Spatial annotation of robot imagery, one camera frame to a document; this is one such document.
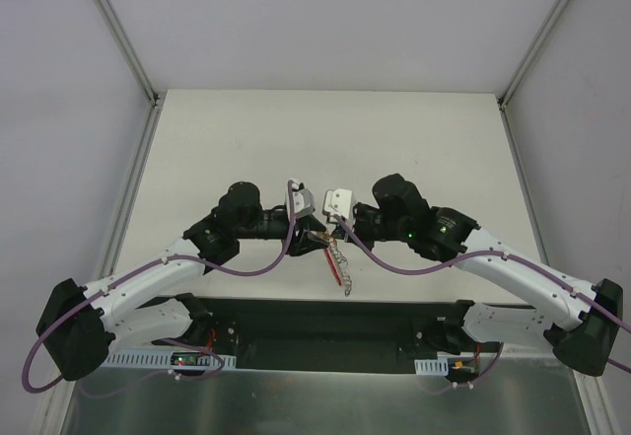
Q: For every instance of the aluminium side rail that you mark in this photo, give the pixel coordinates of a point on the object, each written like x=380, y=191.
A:
x=122, y=212
x=525, y=187

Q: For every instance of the left aluminium frame post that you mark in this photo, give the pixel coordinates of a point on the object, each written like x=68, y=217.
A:
x=127, y=50

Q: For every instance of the white cable duct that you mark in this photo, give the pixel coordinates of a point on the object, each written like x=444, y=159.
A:
x=168, y=359
x=432, y=367

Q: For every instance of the right aluminium frame post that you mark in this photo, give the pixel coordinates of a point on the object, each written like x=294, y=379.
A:
x=535, y=47

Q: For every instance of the right aluminium side rail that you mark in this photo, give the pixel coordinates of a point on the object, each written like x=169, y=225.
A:
x=525, y=187

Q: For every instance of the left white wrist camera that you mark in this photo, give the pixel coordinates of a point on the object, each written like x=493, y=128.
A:
x=299, y=199

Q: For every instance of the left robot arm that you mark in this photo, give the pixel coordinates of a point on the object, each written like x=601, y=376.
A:
x=82, y=324

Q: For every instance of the left white cable duct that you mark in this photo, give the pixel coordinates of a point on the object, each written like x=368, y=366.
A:
x=168, y=359

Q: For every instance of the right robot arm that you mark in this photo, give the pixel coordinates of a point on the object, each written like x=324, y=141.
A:
x=574, y=318

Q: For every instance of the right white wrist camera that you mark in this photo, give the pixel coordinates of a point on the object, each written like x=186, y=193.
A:
x=338, y=203

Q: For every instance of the left aluminium side rail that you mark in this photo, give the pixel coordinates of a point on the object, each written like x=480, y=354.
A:
x=122, y=212

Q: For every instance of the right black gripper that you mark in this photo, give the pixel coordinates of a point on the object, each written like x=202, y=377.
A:
x=359, y=231

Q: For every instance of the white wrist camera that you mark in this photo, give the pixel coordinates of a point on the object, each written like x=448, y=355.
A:
x=338, y=203
x=299, y=199

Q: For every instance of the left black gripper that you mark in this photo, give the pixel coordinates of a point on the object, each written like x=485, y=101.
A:
x=294, y=239

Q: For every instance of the keyring holder with rings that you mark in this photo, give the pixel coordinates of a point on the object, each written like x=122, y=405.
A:
x=338, y=264

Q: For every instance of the aluminium frame post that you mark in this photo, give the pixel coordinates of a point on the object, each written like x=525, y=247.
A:
x=535, y=47
x=127, y=50

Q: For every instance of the right white cable duct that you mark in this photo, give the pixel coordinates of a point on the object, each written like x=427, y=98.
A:
x=432, y=367

